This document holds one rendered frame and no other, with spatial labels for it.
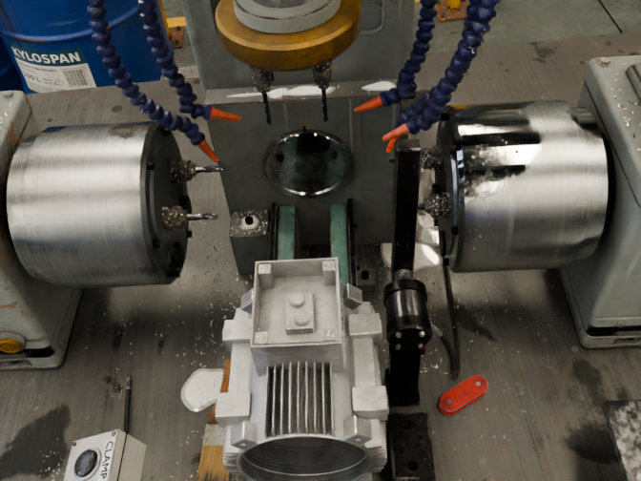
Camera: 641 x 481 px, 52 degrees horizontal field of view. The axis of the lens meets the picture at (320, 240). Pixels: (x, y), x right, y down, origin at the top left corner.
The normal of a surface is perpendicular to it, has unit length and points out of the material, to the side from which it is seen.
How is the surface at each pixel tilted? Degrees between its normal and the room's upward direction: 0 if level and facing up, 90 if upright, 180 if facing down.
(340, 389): 36
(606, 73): 0
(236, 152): 90
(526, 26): 0
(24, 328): 89
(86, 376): 0
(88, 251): 73
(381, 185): 90
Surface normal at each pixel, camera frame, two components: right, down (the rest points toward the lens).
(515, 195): -0.04, 0.18
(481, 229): -0.02, 0.48
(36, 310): 1.00, -0.04
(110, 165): -0.06, -0.40
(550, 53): -0.07, -0.64
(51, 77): -0.21, 0.76
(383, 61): 0.00, 0.76
